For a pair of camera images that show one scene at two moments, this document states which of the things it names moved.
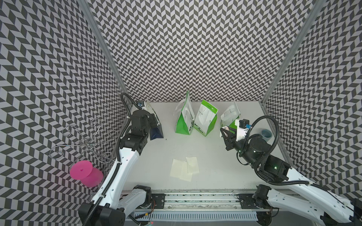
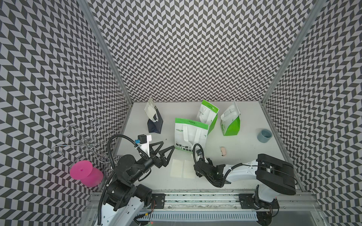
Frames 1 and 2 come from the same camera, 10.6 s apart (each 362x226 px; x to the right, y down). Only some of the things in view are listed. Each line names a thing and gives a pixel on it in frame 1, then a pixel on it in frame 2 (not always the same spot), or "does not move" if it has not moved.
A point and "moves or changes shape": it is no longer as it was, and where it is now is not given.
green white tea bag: (185, 117) to (187, 133)
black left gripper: (152, 119) to (159, 162)
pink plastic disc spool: (84, 171) does not move
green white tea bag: (230, 117) does not move
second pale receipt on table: (176, 169) does not move
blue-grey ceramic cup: (266, 134) does not move
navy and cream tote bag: (156, 131) moves or changes shape
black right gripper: (229, 141) to (209, 162)
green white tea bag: (206, 118) does not move
